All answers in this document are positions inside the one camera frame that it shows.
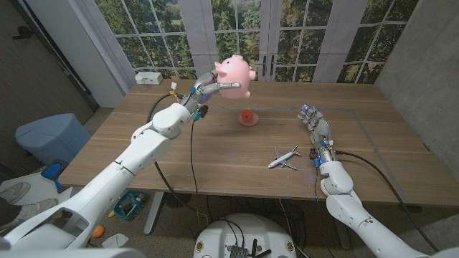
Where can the orange ball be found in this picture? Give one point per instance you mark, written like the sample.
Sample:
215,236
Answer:
97,231

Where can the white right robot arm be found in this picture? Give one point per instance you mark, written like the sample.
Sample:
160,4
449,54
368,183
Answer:
355,215

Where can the white toy airplane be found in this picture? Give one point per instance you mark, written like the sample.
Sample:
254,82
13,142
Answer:
281,160

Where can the crumpled white tissue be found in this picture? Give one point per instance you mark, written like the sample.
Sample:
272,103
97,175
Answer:
114,241

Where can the dark trouser leg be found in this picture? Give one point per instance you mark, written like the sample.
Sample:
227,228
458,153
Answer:
7,213

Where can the blue-grey bin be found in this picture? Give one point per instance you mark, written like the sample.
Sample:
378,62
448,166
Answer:
54,136

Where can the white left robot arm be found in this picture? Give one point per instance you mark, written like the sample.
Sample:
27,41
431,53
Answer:
143,150

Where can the white robot torso base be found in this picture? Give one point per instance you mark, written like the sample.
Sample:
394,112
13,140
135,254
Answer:
247,229

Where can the grey and white shoe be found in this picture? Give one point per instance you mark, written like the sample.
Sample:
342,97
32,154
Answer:
16,190
36,208

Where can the red toy strawberry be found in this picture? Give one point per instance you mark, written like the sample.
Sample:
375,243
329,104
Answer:
246,116

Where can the black floor fan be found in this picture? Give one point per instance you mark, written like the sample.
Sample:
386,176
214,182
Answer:
177,199

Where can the white power box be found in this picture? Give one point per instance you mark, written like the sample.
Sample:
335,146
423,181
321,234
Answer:
148,77

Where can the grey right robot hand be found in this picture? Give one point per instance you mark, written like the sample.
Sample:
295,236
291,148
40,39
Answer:
320,128

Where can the white table leg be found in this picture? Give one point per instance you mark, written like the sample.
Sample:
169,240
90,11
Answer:
153,215

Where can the pink plastic piggy bank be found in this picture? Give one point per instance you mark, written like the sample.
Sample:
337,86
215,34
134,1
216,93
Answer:
235,75

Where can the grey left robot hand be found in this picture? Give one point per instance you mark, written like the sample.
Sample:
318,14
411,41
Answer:
201,89

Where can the teal toolbox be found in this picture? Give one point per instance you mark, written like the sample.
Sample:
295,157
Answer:
131,205

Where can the blue and black pad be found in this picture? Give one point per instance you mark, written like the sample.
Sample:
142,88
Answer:
53,171

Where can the printed window backdrop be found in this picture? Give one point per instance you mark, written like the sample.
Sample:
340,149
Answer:
229,36

